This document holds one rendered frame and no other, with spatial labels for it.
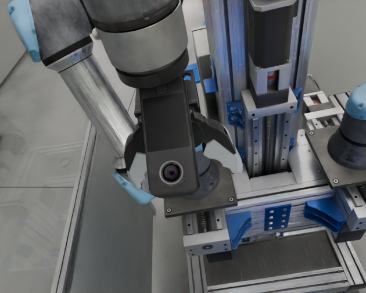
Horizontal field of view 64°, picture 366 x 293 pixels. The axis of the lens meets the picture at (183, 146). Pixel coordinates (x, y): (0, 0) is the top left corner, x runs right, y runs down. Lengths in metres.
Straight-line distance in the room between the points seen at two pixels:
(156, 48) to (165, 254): 1.82
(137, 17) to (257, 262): 1.56
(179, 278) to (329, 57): 1.60
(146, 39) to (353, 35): 1.84
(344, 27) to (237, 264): 1.42
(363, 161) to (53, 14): 0.86
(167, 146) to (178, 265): 1.71
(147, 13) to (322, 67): 1.89
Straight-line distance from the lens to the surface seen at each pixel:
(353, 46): 2.08
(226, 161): 0.38
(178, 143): 0.27
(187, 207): 0.91
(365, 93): 0.89
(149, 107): 0.28
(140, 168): 0.38
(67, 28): 0.67
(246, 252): 1.72
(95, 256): 1.20
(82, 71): 0.68
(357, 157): 0.97
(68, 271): 1.03
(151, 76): 0.26
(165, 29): 0.25
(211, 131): 0.33
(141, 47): 0.25
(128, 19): 0.24
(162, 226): 2.08
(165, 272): 1.97
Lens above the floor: 1.83
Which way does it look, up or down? 49 degrees down
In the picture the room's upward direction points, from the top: 17 degrees counter-clockwise
